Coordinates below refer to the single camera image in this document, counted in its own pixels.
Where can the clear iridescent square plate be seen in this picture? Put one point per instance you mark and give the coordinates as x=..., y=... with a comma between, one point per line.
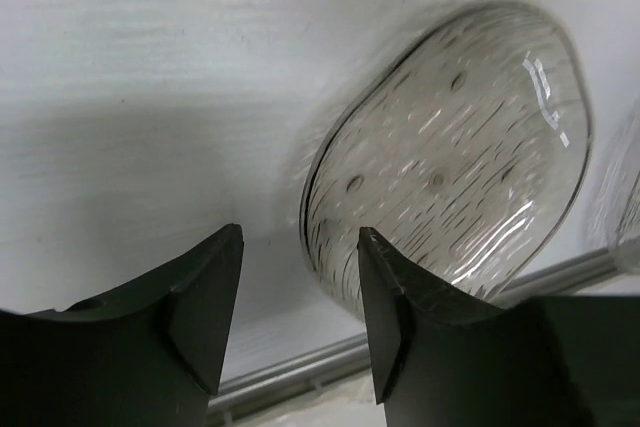
x=467, y=154

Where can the clear textured glass plate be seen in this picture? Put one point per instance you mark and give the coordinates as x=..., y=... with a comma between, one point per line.
x=614, y=215

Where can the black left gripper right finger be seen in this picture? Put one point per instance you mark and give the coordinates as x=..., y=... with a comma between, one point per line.
x=442, y=357

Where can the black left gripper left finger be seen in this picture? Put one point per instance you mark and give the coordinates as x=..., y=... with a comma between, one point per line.
x=147, y=353

